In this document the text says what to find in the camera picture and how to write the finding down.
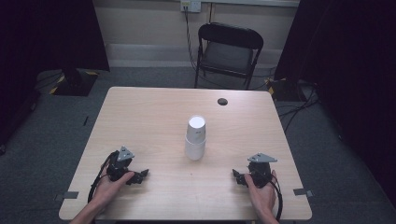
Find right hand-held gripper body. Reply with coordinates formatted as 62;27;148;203
247;152;278;189

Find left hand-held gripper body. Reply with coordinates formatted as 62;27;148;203
106;146;136;183

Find person's right hand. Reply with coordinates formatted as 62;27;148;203
243;169;278;217

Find person's left hand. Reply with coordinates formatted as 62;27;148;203
92;170;135;207

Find grey tape strip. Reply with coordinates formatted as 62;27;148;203
292;188;314;198
54;190;80;203

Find white paper cup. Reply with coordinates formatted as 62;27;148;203
184;135;207;161
186;115;207;146

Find black stand base striped tape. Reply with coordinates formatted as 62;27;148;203
49;68;100;97
266;77;302;103

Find black folding chair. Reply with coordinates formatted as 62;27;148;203
193;21;265;91

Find dark curtain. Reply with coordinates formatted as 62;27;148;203
273;0;396;208
0;0;110;147

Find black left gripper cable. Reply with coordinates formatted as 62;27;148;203
87;151;115;203

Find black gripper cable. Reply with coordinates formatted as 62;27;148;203
87;151;115;203
268;173;284;222

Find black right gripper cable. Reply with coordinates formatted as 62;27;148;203
268;173;284;222

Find black floor cables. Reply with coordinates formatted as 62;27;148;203
276;79;321;133

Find black cable from socket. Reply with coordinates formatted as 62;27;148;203
182;5;200;73

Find white wall socket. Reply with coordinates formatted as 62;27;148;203
179;0;203;14

